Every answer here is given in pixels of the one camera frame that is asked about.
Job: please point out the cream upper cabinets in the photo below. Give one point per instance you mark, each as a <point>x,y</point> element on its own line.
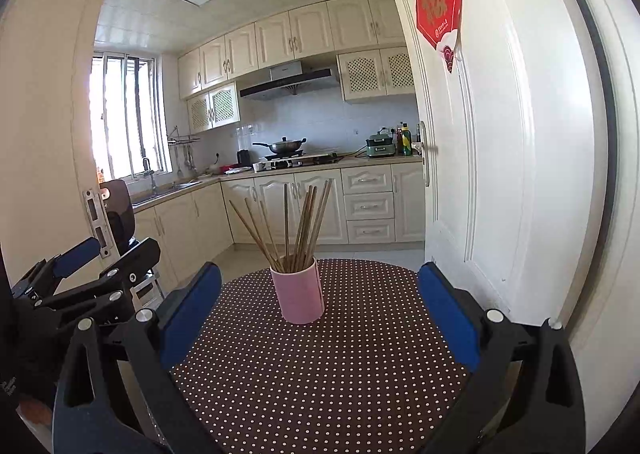
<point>365,35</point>

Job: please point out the wooden chopstick seven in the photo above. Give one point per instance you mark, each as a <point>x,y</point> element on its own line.
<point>320,219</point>

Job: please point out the cream cabinets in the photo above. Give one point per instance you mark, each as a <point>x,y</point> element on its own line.
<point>365,35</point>
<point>375,211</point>

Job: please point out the wooden chopstick three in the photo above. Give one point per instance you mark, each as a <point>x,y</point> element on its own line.
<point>261,232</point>

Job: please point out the wooden chopstick six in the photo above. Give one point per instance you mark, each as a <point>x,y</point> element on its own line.
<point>316,221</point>

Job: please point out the cream lower cabinets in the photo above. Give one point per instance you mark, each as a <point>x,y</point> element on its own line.
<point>375,211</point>

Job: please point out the brown polka dot tablecloth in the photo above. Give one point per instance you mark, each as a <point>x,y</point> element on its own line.
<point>372,375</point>

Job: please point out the kitchen window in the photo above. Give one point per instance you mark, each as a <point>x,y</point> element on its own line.
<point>127,117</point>

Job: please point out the wooden chopstick five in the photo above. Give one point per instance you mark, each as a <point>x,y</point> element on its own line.
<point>277,257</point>

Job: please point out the wooden chopstick one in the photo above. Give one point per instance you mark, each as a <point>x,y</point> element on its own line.
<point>250,224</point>

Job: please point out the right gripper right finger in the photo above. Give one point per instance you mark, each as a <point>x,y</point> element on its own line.
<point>523,393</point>

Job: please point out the black air fryer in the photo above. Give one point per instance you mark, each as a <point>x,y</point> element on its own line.
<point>120,213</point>

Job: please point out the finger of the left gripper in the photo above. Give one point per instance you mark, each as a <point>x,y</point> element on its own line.
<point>43,279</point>
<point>109,293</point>

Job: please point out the white panel door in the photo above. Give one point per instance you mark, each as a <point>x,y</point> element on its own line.
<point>519,171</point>

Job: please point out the black wok with lid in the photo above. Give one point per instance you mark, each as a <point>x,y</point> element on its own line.
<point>283,147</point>

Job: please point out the wooden chopstick two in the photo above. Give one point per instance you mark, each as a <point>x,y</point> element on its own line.
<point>309,198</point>

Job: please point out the chrome sink faucet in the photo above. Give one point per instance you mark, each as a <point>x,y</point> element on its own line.
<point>150,174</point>

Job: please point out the black range hood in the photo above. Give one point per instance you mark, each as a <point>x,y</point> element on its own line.
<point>287,79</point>

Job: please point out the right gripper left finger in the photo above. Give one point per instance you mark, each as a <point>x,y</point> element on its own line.
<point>88,405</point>

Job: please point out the black gas stove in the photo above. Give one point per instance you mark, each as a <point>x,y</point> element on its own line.
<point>297,160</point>

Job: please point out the green electric cooker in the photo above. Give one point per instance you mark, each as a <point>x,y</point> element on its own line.
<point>381,144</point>

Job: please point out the pink cylindrical cup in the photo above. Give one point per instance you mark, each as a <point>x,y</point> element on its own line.
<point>299,294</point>

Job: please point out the green yellow bottle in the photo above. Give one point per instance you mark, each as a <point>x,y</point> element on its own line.
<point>406,140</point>

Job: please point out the wooden chopstick nine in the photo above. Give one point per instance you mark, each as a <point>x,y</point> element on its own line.
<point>305,218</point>

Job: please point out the wooden chopstick four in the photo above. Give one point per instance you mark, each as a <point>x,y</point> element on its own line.
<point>309,229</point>

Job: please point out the metal shelf rack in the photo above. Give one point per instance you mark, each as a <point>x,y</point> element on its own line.
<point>147,293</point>

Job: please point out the wooden chopstick ten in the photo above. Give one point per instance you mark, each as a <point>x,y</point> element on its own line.
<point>299,231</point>

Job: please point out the silver door handle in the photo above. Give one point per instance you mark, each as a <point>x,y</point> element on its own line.
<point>426,152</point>

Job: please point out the wooden chopstick eight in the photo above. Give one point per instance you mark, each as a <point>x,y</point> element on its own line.
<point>286,230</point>

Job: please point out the black electric kettle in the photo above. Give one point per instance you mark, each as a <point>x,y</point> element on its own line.
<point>244,159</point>

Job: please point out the door strike plate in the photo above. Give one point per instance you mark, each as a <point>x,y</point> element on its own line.
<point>98,222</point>

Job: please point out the dark sauce bottle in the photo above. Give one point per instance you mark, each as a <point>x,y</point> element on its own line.
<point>399,144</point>

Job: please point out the wall utensil rack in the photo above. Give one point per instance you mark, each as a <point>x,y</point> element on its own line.
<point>181,148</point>

